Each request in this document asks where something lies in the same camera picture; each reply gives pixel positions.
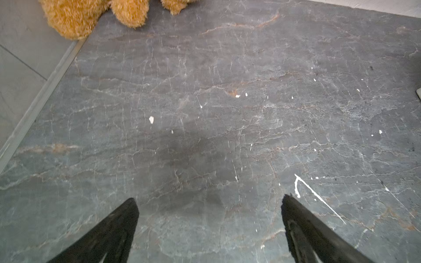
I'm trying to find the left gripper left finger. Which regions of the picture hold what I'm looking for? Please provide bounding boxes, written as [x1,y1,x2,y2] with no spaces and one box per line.
[49,198,139,263]

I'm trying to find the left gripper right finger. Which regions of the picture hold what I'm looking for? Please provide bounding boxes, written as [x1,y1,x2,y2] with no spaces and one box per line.
[281,195,372,263]

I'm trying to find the white compartment storage tray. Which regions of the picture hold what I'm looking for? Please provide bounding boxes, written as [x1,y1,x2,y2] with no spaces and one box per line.
[416,88,421,100]

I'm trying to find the brown teddy bear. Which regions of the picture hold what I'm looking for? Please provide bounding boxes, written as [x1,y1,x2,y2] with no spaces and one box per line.
[38,0,198,41]

